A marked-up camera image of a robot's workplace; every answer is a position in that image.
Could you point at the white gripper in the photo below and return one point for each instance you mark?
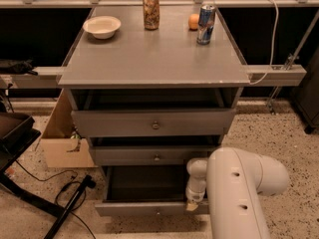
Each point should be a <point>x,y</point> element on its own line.
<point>193,193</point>

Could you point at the grey bottom drawer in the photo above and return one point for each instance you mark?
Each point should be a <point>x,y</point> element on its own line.
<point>142,190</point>

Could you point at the grey drawer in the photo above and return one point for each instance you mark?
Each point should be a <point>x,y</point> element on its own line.
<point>142,190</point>
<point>148,155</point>
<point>153,123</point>

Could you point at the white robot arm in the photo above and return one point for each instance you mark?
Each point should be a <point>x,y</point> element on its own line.
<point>231,180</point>

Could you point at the grey middle drawer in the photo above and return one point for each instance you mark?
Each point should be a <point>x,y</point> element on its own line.
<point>148,155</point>

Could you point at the grey top drawer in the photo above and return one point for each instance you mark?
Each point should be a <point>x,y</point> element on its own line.
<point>153,123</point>

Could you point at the grey drawer cabinet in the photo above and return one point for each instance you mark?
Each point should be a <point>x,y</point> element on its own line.
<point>163,69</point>

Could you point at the cardboard box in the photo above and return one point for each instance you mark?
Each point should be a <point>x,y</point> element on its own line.
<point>63,147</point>

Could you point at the black cabinet at right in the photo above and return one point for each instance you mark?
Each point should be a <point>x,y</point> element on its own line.
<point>306,95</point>

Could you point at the orange fruit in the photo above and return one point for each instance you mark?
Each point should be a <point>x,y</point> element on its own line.
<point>193,21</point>

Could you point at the blue silver energy drink can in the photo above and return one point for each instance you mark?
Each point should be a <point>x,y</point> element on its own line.
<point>205,24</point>

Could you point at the white ceramic bowl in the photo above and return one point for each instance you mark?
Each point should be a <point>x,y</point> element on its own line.
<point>102,27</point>

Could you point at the brown patterned can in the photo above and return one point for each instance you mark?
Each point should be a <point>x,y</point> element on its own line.
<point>151,10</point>

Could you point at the grey metal rail beam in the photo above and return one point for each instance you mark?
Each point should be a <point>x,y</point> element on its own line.
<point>259,75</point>

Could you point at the black object on rail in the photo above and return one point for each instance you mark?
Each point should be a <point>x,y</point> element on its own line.
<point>17,67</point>

